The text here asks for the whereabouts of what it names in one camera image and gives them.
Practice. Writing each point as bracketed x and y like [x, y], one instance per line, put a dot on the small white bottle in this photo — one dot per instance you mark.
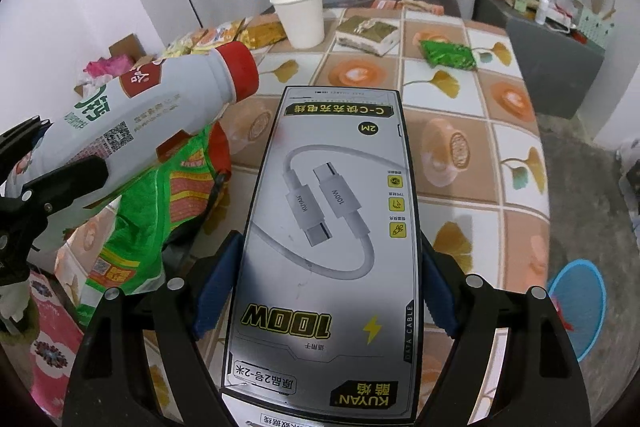
[543, 9]

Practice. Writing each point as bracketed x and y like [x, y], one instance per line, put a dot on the orange snack box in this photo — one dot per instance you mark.
[410, 5]

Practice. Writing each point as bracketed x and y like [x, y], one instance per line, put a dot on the white bottle with red cap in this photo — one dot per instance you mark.
[150, 117]

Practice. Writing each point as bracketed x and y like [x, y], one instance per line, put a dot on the pink patterned floor mat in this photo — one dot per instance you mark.
[50, 347]

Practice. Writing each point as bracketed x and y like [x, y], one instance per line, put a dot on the yellow cartoon snack packet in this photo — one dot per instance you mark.
[215, 38]

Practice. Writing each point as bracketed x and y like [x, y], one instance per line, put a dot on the grey carpet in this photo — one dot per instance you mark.
[585, 187]

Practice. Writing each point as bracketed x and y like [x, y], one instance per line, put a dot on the white paper cup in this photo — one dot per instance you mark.
[300, 22]

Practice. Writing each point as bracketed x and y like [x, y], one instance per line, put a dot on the grey cabinet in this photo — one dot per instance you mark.
[550, 72]

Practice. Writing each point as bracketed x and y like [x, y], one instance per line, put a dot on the golden corn snack packet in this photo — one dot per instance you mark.
[265, 34]

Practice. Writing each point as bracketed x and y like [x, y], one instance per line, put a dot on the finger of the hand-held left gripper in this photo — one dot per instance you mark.
[25, 142]
[65, 184]

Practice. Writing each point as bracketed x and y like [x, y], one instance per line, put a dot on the pink crumpled plastic bag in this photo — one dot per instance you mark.
[107, 67]

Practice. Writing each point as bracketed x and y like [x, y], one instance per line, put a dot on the blue round basket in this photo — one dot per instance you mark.
[580, 302]

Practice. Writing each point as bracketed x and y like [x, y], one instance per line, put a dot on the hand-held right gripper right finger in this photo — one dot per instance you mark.
[437, 292]

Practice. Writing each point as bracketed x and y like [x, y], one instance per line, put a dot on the brown cardboard box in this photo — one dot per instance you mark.
[127, 47]

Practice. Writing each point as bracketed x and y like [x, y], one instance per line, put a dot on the green printed bag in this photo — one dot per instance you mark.
[150, 207]

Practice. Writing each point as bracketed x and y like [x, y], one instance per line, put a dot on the gold and white pastry box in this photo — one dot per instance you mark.
[367, 34]

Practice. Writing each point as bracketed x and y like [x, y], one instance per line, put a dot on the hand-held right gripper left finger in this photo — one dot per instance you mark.
[220, 282]

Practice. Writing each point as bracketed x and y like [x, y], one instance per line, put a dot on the pale yellow snack packet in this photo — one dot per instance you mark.
[177, 48]

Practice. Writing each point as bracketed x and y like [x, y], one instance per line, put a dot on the green foil packet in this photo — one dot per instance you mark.
[447, 54]

